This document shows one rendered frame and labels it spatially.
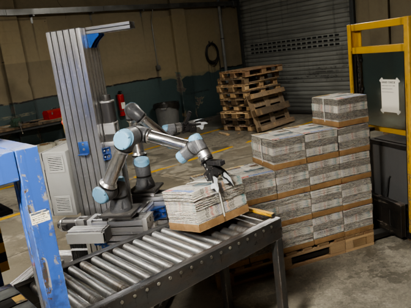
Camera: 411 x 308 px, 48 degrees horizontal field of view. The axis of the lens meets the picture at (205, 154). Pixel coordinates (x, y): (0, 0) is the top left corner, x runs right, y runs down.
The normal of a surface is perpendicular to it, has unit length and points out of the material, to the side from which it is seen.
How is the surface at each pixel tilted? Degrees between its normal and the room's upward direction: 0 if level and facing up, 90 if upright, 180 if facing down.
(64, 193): 90
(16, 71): 90
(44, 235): 90
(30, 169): 90
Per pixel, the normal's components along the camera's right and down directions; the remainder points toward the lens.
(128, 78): 0.65, 0.08
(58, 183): -0.21, 0.24
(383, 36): -0.75, 0.23
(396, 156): -0.94, 0.18
